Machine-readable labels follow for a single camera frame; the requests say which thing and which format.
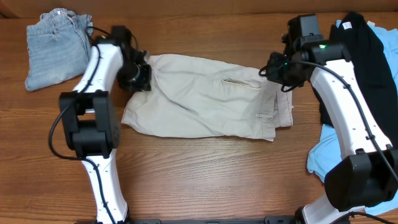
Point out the black garment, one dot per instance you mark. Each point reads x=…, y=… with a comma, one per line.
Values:
x=372, y=71

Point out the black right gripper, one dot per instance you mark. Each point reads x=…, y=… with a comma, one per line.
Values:
x=275, y=58

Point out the folded light blue jeans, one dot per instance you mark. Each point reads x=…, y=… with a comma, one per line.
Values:
x=59, y=48

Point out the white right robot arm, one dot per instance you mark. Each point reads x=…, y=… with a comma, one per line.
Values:
x=366, y=175

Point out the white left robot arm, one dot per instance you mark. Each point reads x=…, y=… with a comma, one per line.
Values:
x=89, y=119

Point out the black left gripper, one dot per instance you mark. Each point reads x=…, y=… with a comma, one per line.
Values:
x=143, y=83

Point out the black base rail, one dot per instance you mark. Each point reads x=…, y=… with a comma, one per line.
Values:
x=267, y=220

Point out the beige khaki shorts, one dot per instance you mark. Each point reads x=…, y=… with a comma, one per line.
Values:
x=193, y=97

